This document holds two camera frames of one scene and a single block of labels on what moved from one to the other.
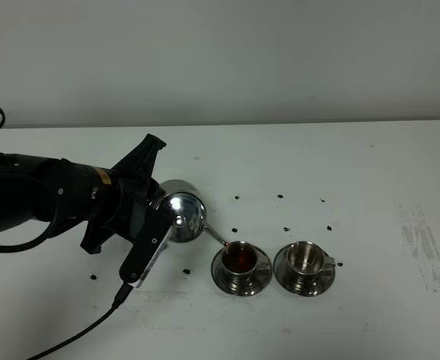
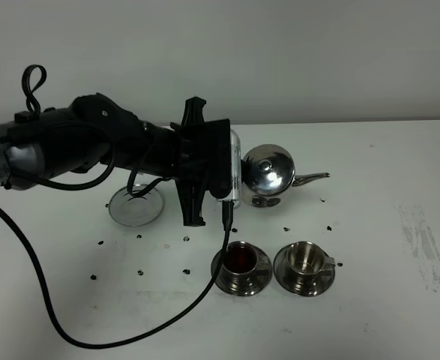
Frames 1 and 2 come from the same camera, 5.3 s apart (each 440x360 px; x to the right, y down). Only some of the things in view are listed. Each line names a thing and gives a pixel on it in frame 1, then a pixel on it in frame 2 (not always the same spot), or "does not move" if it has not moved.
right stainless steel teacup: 306,258 does not move
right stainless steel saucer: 307,286 does not move
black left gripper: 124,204 → 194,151
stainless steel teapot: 182,202 → 267,176
